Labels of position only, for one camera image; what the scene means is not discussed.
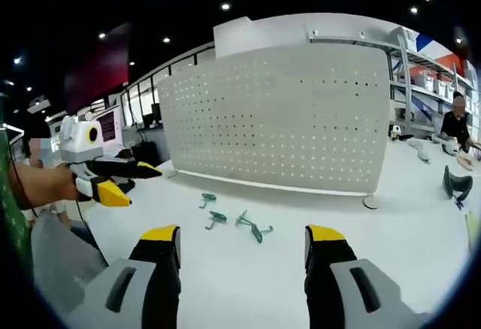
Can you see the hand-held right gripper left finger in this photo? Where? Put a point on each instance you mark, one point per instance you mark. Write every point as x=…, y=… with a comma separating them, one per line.
x=158, y=284

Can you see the black office chair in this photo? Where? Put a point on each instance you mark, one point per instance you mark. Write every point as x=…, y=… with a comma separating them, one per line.
x=144, y=153

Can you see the green patterned sleeve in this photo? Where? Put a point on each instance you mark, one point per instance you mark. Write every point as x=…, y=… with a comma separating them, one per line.
x=9, y=194

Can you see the white perforated mounting plate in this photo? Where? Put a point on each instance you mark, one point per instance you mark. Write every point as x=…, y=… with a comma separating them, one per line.
x=274, y=126

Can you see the person's left hand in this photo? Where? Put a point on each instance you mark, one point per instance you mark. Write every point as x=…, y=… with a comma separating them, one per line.
x=45, y=186

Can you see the computer monitor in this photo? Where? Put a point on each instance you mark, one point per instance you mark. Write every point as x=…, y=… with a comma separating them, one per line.
x=109, y=126

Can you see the yellow-green strip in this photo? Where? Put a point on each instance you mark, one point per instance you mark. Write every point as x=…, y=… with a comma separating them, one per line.
x=472, y=229

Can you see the white plastic part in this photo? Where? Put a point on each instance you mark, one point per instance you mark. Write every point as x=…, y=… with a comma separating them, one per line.
x=421, y=150

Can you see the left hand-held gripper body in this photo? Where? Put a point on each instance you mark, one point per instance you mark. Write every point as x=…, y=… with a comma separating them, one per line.
x=77, y=143

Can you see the green metal hook assembly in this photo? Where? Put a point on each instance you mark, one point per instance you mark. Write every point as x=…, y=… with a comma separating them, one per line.
x=217, y=218
x=207, y=198
x=245, y=220
x=259, y=233

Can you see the small white device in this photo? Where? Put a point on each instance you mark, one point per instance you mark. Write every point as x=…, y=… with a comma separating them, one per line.
x=395, y=133

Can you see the grey cloth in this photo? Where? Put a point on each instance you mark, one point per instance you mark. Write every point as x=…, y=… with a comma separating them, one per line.
x=64, y=257

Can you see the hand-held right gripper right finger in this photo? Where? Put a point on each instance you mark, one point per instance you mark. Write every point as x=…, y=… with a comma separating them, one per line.
x=327, y=284

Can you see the black curved plastic part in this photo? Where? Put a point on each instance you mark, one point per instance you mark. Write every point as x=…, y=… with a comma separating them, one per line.
x=454, y=184

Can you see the metal storage shelf rack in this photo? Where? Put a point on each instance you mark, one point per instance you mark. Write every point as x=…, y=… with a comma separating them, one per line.
x=428, y=77

